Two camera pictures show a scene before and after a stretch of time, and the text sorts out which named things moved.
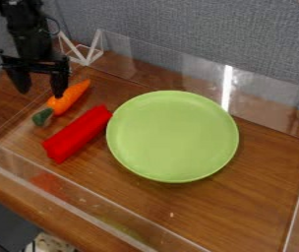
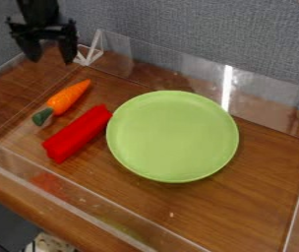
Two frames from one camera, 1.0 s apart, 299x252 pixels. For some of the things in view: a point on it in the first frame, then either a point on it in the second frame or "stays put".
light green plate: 173,137 stays put
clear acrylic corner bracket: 81,53 stays put
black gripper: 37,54 → 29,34
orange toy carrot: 60,104 stays put
